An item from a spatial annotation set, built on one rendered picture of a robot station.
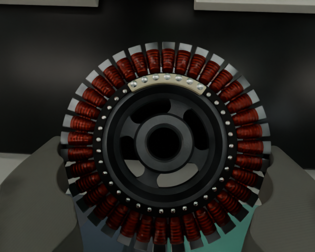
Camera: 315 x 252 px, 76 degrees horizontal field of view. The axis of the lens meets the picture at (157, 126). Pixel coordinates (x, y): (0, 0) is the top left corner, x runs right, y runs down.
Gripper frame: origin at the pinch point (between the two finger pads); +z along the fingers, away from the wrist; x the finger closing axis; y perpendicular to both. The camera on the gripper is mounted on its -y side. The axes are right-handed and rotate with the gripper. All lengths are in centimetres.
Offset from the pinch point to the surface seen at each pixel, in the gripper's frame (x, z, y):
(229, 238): 32, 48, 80
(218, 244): 27, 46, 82
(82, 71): -8.0, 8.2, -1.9
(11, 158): -15.7, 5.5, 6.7
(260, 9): 8.4, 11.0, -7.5
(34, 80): -12.6, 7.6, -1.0
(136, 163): -2.7, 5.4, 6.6
